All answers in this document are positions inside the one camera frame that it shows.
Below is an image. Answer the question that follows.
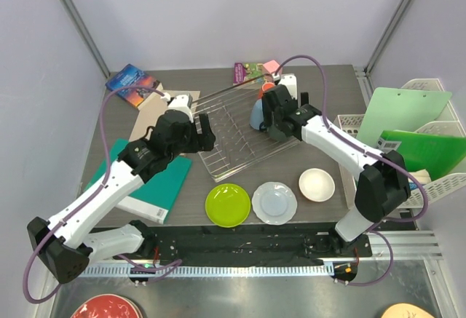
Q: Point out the lime green plate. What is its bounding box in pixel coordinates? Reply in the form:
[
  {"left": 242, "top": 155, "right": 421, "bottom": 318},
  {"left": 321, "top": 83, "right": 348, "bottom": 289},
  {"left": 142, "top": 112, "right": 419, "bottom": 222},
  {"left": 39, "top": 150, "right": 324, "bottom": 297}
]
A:
[{"left": 205, "top": 183, "right": 251, "bottom": 228}]

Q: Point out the orange white bowl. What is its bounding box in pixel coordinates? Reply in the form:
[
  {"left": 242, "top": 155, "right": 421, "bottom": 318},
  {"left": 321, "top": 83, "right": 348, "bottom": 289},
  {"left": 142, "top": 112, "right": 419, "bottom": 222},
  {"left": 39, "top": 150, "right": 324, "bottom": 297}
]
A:
[{"left": 299, "top": 168, "right": 336, "bottom": 202}]

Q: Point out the light blue scalloped plate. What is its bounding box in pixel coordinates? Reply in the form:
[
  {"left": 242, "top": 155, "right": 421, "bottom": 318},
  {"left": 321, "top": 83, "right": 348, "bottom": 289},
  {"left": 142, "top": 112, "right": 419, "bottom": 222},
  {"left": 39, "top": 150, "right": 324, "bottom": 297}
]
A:
[{"left": 251, "top": 182, "right": 298, "bottom": 226}]

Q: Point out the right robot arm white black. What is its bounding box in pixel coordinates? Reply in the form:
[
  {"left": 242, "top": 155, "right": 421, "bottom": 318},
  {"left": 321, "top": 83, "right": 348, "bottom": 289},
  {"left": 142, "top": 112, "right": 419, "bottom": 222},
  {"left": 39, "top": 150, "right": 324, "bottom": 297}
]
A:
[{"left": 261, "top": 84, "right": 411, "bottom": 256}]

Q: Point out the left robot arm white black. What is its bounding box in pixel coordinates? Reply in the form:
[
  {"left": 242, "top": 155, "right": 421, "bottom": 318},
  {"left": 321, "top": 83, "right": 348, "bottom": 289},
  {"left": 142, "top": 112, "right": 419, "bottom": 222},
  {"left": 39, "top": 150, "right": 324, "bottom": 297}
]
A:
[{"left": 27, "top": 110, "right": 216, "bottom": 284}]

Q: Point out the light blue cup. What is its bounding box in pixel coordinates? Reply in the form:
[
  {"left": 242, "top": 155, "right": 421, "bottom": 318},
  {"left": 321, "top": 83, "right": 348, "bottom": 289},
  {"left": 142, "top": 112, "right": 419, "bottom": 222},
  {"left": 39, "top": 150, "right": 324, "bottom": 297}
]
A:
[{"left": 250, "top": 99, "right": 266, "bottom": 132}]

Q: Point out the orange mug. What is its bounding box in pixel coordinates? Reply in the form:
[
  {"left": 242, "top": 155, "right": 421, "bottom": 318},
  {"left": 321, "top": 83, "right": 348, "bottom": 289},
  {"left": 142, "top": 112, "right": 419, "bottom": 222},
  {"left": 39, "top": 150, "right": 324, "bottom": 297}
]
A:
[{"left": 258, "top": 82, "right": 275, "bottom": 99}]

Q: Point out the beige cardboard sheet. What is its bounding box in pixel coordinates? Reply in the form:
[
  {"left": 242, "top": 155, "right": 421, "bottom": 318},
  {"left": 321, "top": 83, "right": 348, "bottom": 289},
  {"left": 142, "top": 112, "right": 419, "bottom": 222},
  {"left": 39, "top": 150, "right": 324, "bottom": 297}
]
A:
[{"left": 129, "top": 90, "right": 202, "bottom": 141}]

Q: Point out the pink cube box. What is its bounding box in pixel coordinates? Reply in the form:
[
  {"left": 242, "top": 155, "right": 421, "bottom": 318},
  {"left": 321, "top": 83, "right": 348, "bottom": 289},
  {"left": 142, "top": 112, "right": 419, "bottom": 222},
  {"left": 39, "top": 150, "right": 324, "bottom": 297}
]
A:
[{"left": 261, "top": 60, "right": 280, "bottom": 76}]

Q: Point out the purple green book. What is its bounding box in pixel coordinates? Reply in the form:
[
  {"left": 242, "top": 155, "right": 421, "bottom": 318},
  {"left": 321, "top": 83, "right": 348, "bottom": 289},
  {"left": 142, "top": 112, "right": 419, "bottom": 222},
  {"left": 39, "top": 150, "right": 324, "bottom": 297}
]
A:
[{"left": 233, "top": 63, "right": 264, "bottom": 84}]

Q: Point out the teal hardcover book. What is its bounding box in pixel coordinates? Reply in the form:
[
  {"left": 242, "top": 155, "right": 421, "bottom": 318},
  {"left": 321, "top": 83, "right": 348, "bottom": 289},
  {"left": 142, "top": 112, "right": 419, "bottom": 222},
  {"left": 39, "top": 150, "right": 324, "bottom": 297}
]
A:
[{"left": 84, "top": 138, "right": 193, "bottom": 224}]

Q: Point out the blue sunset cover book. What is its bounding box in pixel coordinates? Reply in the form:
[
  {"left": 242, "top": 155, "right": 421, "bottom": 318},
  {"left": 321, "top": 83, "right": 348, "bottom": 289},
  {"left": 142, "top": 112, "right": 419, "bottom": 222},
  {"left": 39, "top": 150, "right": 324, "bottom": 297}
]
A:
[{"left": 106, "top": 64, "right": 163, "bottom": 108}]

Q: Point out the light green clipboard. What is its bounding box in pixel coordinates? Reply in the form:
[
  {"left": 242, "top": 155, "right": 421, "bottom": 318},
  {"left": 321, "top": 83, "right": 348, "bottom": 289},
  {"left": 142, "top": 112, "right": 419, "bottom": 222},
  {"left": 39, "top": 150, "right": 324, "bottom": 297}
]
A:
[{"left": 356, "top": 87, "right": 452, "bottom": 147}]

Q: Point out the dark green folder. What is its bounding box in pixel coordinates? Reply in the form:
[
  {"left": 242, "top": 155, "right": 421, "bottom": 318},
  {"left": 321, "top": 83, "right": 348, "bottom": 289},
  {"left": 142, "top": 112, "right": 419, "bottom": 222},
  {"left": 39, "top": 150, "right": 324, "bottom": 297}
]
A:
[{"left": 376, "top": 130, "right": 465, "bottom": 180}]

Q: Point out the blue white book in organizer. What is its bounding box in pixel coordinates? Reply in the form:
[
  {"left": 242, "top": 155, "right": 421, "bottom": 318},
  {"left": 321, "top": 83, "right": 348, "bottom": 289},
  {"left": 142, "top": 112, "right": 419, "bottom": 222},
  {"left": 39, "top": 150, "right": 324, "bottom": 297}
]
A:
[{"left": 408, "top": 169, "right": 432, "bottom": 191}]

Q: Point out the red round plate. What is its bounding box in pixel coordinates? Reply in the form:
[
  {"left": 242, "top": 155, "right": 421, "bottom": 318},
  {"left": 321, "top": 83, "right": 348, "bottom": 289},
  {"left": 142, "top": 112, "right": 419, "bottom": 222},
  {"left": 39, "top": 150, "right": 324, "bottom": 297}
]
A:
[{"left": 71, "top": 294, "right": 143, "bottom": 318}]

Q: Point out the tan round object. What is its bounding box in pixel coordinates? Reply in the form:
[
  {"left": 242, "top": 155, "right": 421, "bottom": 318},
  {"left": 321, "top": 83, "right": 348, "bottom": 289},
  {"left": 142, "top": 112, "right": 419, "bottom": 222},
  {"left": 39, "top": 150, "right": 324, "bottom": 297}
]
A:
[{"left": 381, "top": 303, "right": 433, "bottom": 318}]

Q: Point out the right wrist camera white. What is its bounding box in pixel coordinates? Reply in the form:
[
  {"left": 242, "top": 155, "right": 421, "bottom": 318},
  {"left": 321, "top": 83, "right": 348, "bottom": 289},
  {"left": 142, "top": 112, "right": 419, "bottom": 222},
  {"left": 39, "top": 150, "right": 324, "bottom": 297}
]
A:
[{"left": 275, "top": 73, "right": 298, "bottom": 100}]

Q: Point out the metal wire dish rack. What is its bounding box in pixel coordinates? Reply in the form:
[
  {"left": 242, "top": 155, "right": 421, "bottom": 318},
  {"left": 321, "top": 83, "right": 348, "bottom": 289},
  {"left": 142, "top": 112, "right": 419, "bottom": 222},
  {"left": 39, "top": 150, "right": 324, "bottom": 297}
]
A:
[{"left": 193, "top": 76, "right": 299, "bottom": 182}]

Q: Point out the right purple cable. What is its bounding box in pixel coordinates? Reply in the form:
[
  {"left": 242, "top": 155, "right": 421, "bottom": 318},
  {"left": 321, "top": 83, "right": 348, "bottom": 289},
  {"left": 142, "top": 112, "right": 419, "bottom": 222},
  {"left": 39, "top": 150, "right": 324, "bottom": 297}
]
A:
[{"left": 276, "top": 55, "right": 427, "bottom": 287}]

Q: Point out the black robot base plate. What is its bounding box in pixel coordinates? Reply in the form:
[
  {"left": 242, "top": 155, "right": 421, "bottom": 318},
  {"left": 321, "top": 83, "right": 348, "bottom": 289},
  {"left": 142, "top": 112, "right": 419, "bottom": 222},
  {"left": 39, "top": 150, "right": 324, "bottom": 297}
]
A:
[{"left": 126, "top": 223, "right": 373, "bottom": 267}]

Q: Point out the slotted cable duct rail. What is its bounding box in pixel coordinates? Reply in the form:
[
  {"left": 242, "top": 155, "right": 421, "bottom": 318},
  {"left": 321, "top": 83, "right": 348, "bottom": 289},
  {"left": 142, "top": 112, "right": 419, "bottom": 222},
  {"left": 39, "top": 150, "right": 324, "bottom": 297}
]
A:
[{"left": 80, "top": 262, "right": 334, "bottom": 281}]

